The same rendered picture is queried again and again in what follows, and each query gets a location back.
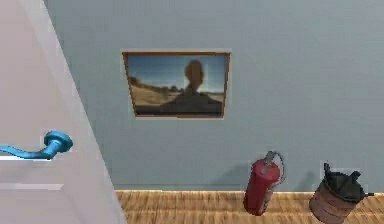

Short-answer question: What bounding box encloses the red fire extinguisher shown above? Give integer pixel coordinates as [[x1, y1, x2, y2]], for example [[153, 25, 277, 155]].
[[242, 150, 286, 217]]

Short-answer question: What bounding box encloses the white room door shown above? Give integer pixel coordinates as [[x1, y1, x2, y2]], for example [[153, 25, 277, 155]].
[[0, 0, 128, 224]]

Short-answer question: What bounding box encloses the brown bin with black bag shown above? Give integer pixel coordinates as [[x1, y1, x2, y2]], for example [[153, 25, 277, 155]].
[[308, 162, 375, 224]]

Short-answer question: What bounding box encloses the wood framed wall picture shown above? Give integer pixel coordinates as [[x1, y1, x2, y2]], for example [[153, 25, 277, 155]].
[[121, 50, 232, 119]]

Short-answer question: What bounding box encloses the blue door handle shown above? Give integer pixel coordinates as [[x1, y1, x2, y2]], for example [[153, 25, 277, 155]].
[[0, 130, 74, 161]]

